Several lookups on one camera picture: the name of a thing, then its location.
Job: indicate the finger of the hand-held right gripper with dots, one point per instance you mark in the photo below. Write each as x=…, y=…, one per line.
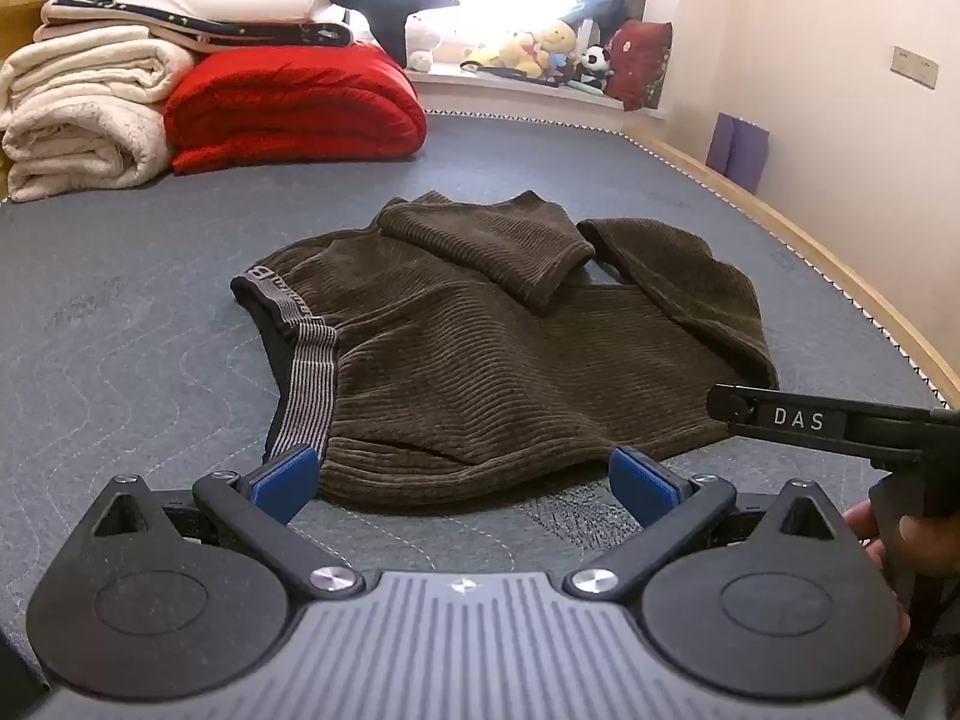
x=799, y=418

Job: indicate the person's right hand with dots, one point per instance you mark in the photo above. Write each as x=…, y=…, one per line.
x=930, y=544

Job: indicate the white and navy folded quilt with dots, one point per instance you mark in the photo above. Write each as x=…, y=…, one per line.
x=225, y=4

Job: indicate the grey quilted mattress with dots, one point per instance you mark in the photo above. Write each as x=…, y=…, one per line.
x=150, y=315

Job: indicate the panda plush toy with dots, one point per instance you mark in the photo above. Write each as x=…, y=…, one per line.
x=596, y=64

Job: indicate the cream folded blanket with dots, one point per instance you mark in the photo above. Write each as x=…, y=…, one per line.
x=82, y=127

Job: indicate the red folded blanket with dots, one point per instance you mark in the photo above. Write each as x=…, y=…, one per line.
x=300, y=109

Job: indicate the white windowsill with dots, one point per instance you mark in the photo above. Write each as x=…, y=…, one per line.
x=525, y=94

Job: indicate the yellow bear plush toy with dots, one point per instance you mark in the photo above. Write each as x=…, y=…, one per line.
x=556, y=41

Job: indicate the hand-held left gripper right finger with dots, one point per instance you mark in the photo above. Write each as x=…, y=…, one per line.
x=643, y=481

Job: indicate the red patterned cushion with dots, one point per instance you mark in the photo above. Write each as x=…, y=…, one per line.
x=637, y=60

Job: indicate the purple box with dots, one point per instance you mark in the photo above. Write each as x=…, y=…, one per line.
x=739, y=150

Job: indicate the white plush toy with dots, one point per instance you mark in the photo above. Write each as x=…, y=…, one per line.
x=420, y=41

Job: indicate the wall switch plate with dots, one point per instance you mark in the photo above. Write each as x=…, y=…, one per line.
x=915, y=66

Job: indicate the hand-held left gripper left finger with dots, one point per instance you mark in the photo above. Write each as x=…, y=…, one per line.
x=283, y=481

